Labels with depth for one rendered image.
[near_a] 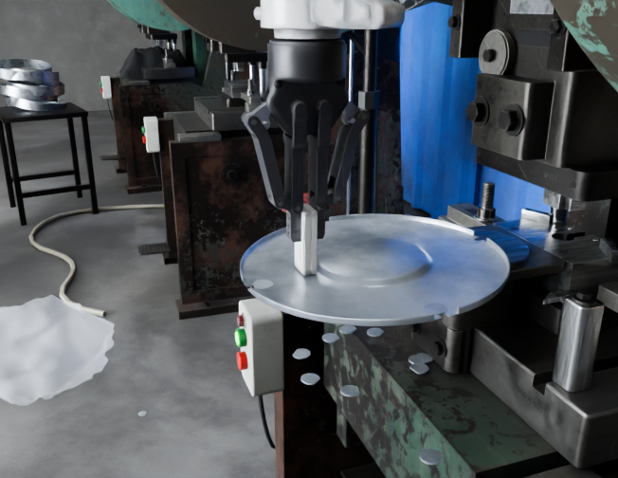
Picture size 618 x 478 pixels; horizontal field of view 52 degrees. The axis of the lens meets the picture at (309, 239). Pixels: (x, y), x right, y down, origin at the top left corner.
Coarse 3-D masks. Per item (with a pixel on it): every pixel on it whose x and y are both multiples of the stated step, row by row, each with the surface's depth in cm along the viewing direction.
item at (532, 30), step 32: (512, 0) 69; (544, 0) 65; (512, 32) 70; (544, 32) 65; (480, 64) 74; (512, 64) 70; (544, 64) 66; (480, 96) 72; (512, 96) 67; (544, 96) 65; (576, 96) 63; (608, 96) 64; (480, 128) 73; (512, 128) 66; (544, 128) 66; (576, 128) 64; (608, 128) 66; (544, 160) 67; (576, 160) 66; (608, 160) 67
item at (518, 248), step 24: (480, 240) 76; (504, 240) 76; (528, 264) 70; (552, 264) 70; (504, 288) 71; (480, 312) 71; (504, 312) 73; (432, 336) 76; (456, 336) 72; (456, 360) 73
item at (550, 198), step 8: (544, 192) 77; (552, 192) 76; (544, 200) 77; (552, 200) 76; (560, 200) 75; (568, 200) 74; (576, 200) 74; (560, 208) 75; (568, 208) 74; (576, 208) 74; (584, 208) 75
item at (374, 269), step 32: (352, 224) 81; (384, 224) 81; (416, 224) 80; (448, 224) 79; (256, 256) 73; (288, 256) 72; (320, 256) 70; (352, 256) 70; (384, 256) 69; (416, 256) 69; (448, 256) 70; (480, 256) 70; (256, 288) 65; (288, 288) 64; (320, 288) 64; (352, 288) 64; (384, 288) 63; (416, 288) 63; (448, 288) 63; (480, 288) 62; (320, 320) 58; (352, 320) 57; (384, 320) 56; (416, 320) 56
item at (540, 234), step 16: (496, 224) 83; (512, 224) 83; (528, 224) 83; (544, 224) 83; (560, 224) 83; (528, 240) 77; (544, 240) 77; (560, 240) 77; (576, 240) 77; (592, 240) 77; (560, 256) 72; (576, 256) 72; (592, 256) 72; (560, 272) 72; (576, 272) 71; (592, 272) 72; (608, 272) 73; (560, 288) 73; (576, 288) 72; (592, 288) 73
